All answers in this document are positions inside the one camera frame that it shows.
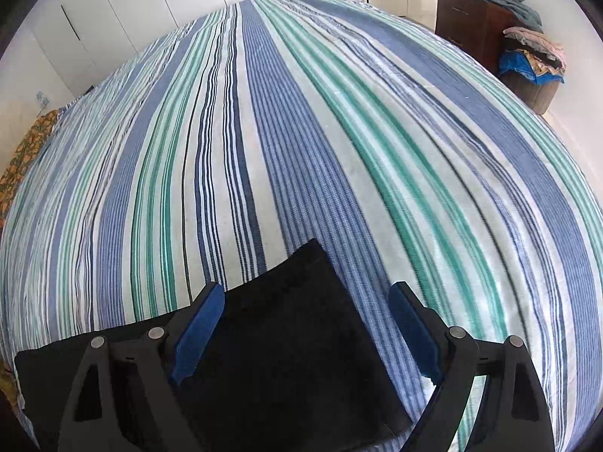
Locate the orange patterned cloth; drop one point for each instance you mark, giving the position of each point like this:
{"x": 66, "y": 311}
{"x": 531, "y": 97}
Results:
{"x": 23, "y": 150}

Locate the blue plastic bag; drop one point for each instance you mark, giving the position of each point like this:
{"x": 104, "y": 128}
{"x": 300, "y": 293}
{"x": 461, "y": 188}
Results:
{"x": 513, "y": 63}

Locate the black pants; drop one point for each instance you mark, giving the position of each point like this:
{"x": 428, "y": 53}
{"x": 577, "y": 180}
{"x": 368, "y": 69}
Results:
{"x": 282, "y": 362}

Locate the brown basket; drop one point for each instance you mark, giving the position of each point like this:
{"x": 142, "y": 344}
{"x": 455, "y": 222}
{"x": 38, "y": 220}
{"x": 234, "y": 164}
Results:
{"x": 532, "y": 92}

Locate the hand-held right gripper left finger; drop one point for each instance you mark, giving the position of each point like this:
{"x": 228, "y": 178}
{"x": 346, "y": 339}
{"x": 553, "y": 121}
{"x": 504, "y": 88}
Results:
{"x": 200, "y": 329}

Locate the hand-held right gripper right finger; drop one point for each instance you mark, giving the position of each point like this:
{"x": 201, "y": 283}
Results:
{"x": 414, "y": 327}

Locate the striped bed sheet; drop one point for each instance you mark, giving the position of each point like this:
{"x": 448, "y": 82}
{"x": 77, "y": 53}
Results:
{"x": 301, "y": 127}

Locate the white wardrobe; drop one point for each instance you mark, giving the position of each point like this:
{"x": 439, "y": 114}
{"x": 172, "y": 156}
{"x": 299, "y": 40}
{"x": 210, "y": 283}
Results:
{"x": 117, "y": 9}

